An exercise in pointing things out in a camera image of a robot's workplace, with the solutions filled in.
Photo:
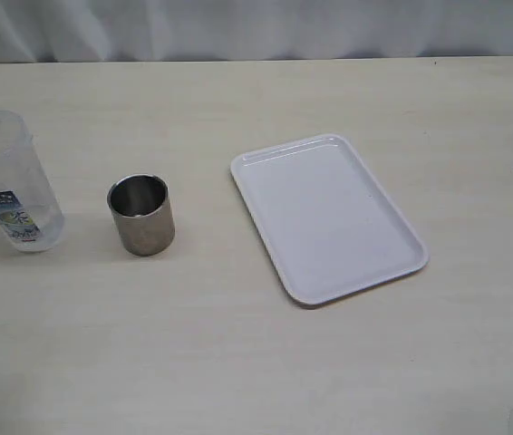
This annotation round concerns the stainless steel cup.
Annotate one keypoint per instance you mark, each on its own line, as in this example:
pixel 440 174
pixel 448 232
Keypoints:
pixel 141 210

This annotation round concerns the clear plastic water pitcher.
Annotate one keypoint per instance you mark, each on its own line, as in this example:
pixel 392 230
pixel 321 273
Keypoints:
pixel 30 216

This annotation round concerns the white rectangular plastic tray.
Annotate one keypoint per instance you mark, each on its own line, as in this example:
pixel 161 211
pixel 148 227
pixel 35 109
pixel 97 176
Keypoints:
pixel 328 226

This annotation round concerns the white backdrop curtain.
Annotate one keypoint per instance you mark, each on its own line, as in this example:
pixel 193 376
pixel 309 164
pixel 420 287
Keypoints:
pixel 104 31

